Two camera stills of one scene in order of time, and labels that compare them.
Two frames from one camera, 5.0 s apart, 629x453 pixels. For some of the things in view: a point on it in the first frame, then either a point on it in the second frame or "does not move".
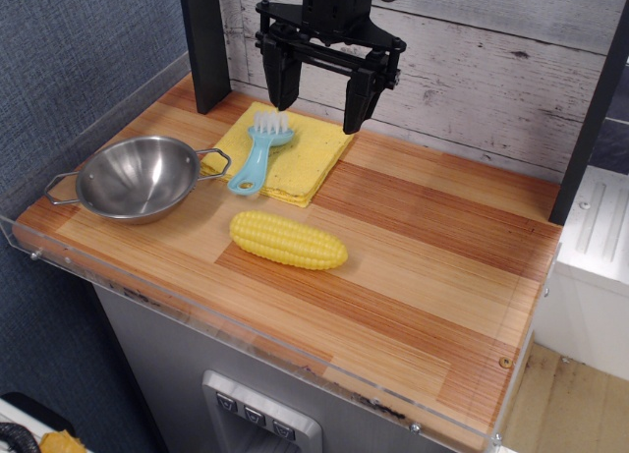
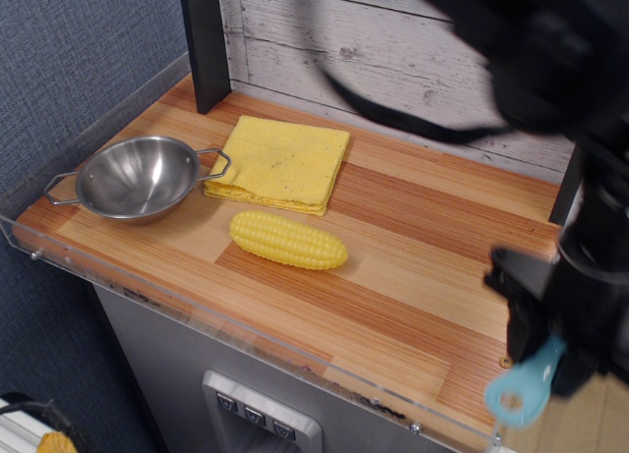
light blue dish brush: (271, 129) to (531, 377)
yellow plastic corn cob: (282, 241) does not move
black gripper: (332, 28) to (582, 297)
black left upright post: (206, 41) does not move
